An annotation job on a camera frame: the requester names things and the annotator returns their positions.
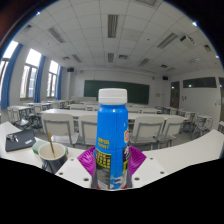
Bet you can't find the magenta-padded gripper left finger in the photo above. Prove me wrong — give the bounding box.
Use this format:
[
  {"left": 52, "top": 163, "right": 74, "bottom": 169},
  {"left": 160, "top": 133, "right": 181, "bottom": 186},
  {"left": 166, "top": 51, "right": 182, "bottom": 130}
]
[{"left": 54, "top": 145, "right": 98, "bottom": 191}]

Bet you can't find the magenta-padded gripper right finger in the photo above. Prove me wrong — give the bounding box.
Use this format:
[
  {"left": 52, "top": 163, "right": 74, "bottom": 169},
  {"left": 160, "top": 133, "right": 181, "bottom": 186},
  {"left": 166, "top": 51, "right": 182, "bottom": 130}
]
[{"left": 127, "top": 145, "right": 168, "bottom": 190}]

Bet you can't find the blue white-capped drink bottle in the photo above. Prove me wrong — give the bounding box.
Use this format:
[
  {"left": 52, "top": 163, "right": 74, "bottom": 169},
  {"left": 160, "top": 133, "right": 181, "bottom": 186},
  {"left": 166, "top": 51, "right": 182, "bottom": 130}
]
[{"left": 90, "top": 87, "right": 132, "bottom": 191}]

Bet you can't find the navy blue mug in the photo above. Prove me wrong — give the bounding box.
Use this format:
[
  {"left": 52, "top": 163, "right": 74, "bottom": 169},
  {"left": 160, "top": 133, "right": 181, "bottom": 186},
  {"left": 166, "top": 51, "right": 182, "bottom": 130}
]
[{"left": 37, "top": 142, "right": 70, "bottom": 175}]

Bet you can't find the thin stick in mug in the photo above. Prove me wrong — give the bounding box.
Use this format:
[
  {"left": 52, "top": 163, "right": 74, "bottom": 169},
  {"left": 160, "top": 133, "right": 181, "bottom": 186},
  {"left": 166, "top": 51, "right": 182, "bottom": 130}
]
[{"left": 47, "top": 131, "right": 57, "bottom": 159}]

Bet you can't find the group of classroom chairs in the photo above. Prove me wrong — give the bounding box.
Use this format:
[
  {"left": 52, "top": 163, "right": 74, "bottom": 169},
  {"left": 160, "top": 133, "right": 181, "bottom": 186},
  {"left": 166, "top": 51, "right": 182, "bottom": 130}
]
[{"left": 6, "top": 99, "right": 224, "bottom": 152}]

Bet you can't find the black flat mat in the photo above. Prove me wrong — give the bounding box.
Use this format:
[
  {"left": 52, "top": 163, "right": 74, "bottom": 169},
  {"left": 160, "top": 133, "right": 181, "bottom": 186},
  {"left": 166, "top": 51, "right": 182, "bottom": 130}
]
[{"left": 4, "top": 128, "right": 37, "bottom": 153}]

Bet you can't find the bunch of keys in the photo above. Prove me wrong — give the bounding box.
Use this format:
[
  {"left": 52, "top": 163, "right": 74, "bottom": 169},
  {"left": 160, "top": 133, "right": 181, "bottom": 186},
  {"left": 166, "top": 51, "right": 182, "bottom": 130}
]
[{"left": 6, "top": 132, "right": 20, "bottom": 144}]

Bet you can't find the dark classroom door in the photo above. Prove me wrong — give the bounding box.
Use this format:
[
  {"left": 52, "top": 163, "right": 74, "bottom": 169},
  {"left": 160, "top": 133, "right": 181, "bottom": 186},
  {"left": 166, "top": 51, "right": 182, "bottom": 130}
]
[{"left": 169, "top": 80, "right": 181, "bottom": 110}]

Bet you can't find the dark green blackboard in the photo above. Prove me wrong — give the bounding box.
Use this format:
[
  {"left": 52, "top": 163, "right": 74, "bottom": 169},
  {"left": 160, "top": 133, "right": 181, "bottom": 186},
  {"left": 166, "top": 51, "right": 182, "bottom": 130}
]
[{"left": 83, "top": 79, "right": 151, "bottom": 106}]

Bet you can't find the blue window curtain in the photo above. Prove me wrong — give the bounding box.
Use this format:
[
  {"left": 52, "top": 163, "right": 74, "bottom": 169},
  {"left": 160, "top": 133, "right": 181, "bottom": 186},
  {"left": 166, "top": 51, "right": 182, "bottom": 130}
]
[
  {"left": 33, "top": 54, "right": 47, "bottom": 104},
  {"left": 0, "top": 42, "right": 25, "bottom": 111},
  {"left": 55, "top": 65, "right": 64, "bottom": 101}
]

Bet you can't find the ceiling projector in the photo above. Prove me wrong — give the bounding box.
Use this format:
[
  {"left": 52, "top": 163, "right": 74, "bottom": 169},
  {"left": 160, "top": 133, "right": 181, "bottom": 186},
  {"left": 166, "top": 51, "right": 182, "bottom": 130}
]
[{"left": 179, "top": 34, "right": 197, "bottom": 47}]

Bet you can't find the group of ceiling lights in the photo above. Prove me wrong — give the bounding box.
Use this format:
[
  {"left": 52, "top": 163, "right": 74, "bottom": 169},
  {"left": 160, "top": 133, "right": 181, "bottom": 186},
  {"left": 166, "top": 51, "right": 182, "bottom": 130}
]
[{"left": 21, "top": 0, "right": 215, "bottom": 68}]

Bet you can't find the dark wide wall window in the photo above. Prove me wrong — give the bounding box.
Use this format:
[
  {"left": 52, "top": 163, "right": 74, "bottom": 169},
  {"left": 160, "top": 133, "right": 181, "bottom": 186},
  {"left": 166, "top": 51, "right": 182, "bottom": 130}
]
[{"left": 182, "top": 76, "right": 218, "bottom": 90}]

